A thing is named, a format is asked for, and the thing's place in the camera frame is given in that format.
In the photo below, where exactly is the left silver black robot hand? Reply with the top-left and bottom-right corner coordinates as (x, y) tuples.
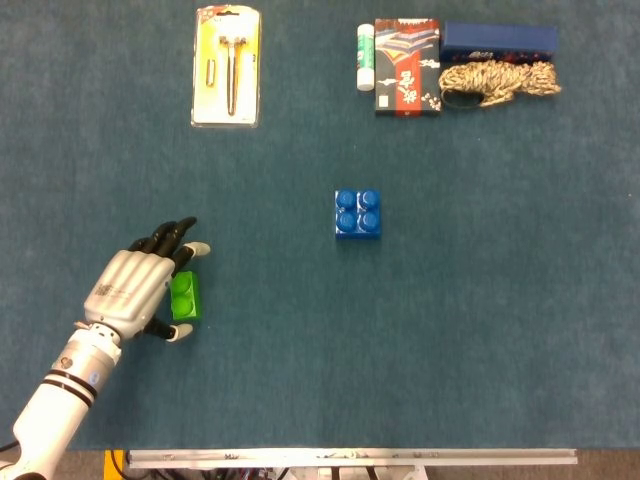
(82, 216), (212, 344)

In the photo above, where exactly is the green toy brick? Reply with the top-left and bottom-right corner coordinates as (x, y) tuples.
(169, 270), (204, 322)

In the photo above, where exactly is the blue toy brick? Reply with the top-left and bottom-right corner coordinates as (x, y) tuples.
(334, 188), (383, 241)

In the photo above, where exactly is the yellow packaged tool set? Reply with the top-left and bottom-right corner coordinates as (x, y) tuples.
(190, 4), (263, 129)

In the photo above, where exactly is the white green glue stick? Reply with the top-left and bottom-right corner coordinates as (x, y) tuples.
(356, 23), (376, 92)

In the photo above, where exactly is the black red patterned card box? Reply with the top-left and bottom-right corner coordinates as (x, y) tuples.
(374, 18), (443, 117)

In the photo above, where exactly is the long dark blue box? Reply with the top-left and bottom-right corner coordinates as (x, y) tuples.
(439, 21), (559, 64)

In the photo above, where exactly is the white base frame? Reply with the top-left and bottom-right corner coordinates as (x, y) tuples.
(272, 465), (429, 480)

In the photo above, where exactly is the aluminium profile rail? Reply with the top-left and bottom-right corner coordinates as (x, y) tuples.
(124, 448), (579, 470)

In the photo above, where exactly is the beige braided rope bundle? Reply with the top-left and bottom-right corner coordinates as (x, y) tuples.
(438, 59), (563, 109)

